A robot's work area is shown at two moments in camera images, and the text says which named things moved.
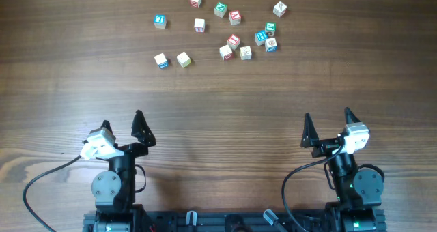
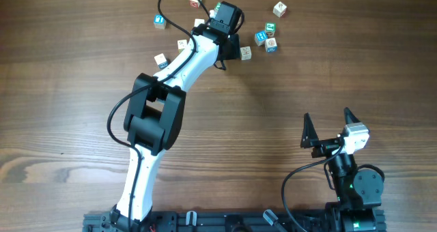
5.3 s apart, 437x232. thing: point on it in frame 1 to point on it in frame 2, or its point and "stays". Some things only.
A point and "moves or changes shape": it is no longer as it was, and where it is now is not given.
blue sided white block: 161,61 stays
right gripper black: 310,139 stays
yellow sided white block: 184,59 moves or changes shape
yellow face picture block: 246,53 stays
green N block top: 220,9 stays
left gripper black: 145,139 to 235,53
